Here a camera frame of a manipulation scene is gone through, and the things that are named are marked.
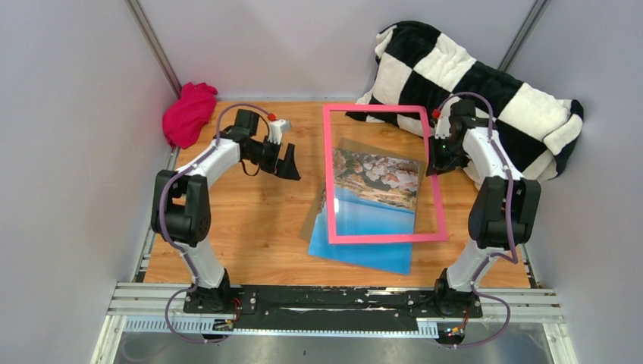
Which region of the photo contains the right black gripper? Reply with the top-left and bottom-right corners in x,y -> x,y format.
427,134 -> 465,177

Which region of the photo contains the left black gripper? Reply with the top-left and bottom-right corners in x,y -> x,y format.
245,136 -> 300,180

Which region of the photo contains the clear acrylic glazing sheet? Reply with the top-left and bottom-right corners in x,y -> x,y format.
332,139 -> 435,235

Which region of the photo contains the beach landscape photo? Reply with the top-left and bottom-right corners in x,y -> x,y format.
308,148 -> 423,275

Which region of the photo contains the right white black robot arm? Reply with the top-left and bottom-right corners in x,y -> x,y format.
426,98 -> 541,317

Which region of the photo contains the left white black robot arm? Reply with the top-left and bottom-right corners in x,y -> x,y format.
151,104 -> 300,313

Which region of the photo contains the black white checkered pillow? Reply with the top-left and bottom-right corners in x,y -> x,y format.
357,20 -> 584,182

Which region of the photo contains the magenta cloth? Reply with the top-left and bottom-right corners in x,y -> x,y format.
162,82 -> 218,149

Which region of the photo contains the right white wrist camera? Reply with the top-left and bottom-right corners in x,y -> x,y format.
431,108 -> 451,140

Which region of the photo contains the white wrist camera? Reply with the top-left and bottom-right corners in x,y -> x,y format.
431,108 -> 451,140
268,119 -> 292,145

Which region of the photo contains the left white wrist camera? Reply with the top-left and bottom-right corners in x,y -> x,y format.
268,119 -> 292,145

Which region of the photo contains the brown frame backing board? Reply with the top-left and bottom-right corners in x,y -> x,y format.
298,138 -> 389,241

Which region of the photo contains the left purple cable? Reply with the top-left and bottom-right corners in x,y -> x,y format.
158,103 -> 278,345

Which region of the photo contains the purple cable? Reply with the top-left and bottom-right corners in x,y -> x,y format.
431,92 -> 521,350
158,103 -> 278,345

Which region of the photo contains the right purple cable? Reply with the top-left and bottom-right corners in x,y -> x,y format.
431,92 -> 521,350

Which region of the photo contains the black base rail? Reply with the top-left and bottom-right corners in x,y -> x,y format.
183,285 -> 483,334

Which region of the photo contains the right aluminium corner post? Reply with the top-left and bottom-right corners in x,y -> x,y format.
497,0 -> 551,72

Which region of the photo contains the aluminium corner post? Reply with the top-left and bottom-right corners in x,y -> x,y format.
124,0 -> 182,99
497,0 -> 551,72

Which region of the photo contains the left aluminium corner post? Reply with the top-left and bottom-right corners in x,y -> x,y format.
124,0 -> 182,99

